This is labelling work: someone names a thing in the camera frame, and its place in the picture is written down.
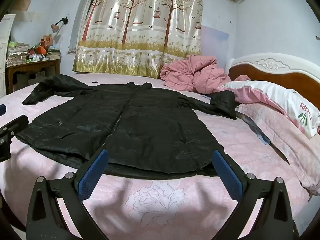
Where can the pink quilted pillow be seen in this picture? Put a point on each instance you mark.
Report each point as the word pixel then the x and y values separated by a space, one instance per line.
pixel 287 135

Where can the white and wood headboard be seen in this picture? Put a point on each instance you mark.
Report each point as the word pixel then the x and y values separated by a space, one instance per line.
pixel 275 65

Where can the pink checked quilt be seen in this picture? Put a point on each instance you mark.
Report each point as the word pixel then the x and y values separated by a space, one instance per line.
pixel 190 75

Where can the pink wall lamp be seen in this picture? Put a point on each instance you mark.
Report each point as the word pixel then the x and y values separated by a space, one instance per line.
pixel 55 27

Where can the tree print curtain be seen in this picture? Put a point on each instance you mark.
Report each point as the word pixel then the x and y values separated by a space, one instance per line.
pixel 140 30

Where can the wooden desk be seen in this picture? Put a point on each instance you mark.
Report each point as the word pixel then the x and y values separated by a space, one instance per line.
pixel 32 65

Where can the blue grey cloth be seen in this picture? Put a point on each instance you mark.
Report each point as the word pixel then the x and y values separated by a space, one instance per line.
pixel 260 132

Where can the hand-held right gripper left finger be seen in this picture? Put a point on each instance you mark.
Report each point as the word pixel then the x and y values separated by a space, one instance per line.
pixel 92 175

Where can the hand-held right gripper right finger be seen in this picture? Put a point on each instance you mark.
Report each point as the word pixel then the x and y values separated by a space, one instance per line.
pixel 227 175

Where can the pink floral bed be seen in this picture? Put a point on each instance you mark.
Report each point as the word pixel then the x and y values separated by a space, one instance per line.
pixel 160 205

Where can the orange plush toy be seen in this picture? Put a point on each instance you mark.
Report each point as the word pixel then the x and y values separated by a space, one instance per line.
pixel 40 50

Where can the white window frame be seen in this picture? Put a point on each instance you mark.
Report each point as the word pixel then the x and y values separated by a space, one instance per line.
pixel 90 5

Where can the red paper box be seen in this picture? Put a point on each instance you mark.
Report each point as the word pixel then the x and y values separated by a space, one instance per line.
pixel 47 41

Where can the stack of papers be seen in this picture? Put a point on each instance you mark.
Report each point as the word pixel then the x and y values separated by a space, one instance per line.
pixel 17 55

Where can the black puffer coat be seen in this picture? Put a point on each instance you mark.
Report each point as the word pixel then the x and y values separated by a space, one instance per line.
pixel 150 120

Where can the brown paper wall patch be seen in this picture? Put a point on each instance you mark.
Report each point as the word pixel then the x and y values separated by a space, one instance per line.
pixel 23 5

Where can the stack of books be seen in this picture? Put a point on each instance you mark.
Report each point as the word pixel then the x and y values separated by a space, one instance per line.
pixel 53 54

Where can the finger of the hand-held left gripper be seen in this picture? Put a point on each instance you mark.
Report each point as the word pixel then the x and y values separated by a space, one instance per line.
pixel 2 109
pixel 15 126

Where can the white cabinet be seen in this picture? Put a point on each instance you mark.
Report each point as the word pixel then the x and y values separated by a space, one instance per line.
pixel 5 55

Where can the white pink pillow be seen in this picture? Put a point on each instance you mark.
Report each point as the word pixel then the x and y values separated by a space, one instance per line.
pixel 275 92

